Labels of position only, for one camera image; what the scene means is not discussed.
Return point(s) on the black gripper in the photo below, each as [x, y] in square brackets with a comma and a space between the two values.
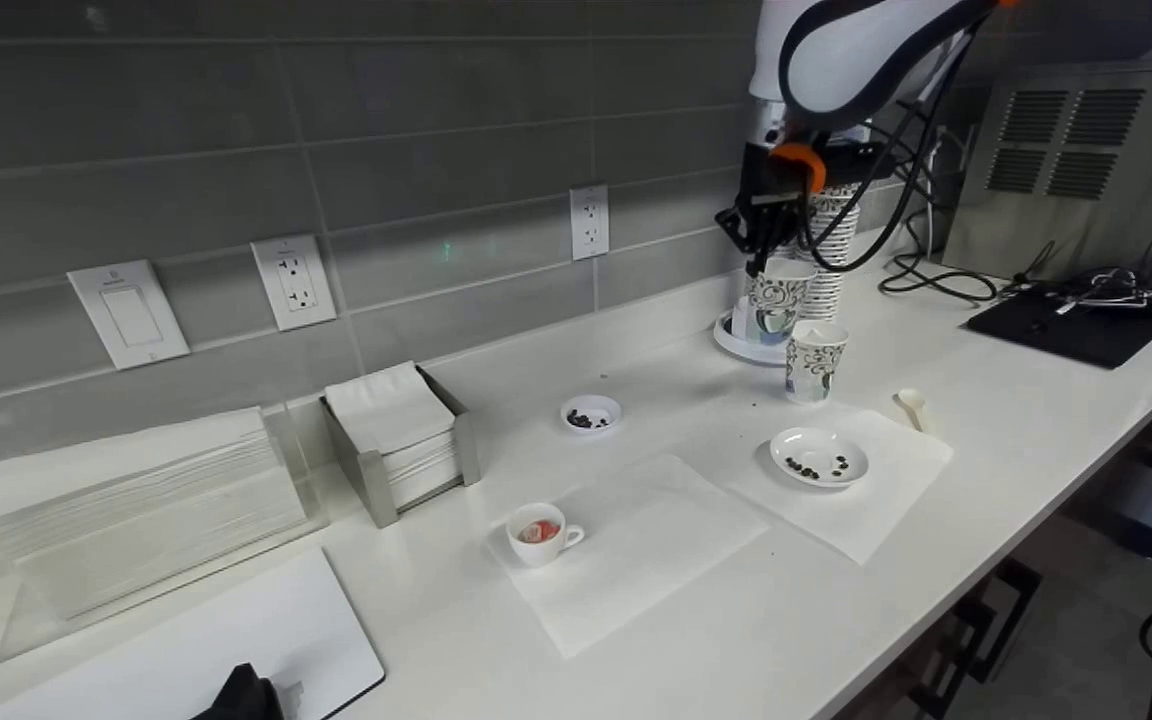
[776, 186]

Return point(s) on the clear plastic cup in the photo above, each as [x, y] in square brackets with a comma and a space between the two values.
[817, 362]

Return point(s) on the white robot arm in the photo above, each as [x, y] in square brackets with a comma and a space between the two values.
[856, 54]

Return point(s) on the stack of white cup lids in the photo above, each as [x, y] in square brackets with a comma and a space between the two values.
[741, 319]

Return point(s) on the white round cup dispenser base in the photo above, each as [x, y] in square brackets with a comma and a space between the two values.
[738, 346]

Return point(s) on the white espresso cup red contents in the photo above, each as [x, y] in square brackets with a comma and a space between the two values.
[538, 544]

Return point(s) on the white saucer with coffee beans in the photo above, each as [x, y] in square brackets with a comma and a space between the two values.
[817, 445]

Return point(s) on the cream plastic spoon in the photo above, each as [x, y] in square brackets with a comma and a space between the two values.
[908, 407]

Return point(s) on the small white dish with beans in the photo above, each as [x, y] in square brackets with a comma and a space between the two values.
[604, 407]

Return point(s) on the white paper napkin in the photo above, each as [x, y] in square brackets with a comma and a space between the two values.
[657, 544]
[891, 485]

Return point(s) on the grey grid panel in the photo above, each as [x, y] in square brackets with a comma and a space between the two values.
[1063, 143]

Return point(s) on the black flat mat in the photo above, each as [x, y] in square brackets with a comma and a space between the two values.
[1068, 326]

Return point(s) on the metal napkin holder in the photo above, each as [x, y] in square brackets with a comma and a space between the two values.
[465, 441]

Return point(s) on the stack of white napkins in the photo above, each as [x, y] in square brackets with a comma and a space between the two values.
[390, 407]

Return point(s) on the white double power outlet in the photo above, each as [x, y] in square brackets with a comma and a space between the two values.
[293, 283]

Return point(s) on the white flat board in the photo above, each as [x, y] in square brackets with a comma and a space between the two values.
[202, 642]

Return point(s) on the black cloth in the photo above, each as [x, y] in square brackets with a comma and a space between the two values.
[245, 696]

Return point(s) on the clear acrylic box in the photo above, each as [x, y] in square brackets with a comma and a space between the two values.
[139, 532]

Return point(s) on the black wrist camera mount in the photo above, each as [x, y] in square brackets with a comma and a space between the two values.
[856, 160]

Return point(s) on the small white wall outlet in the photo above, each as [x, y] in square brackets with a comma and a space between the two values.
[591, 222]

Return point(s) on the black stool frame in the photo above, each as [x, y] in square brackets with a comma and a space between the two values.
[991, 615]

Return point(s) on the white light switch plate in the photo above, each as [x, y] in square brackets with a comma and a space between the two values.
[130, 314]

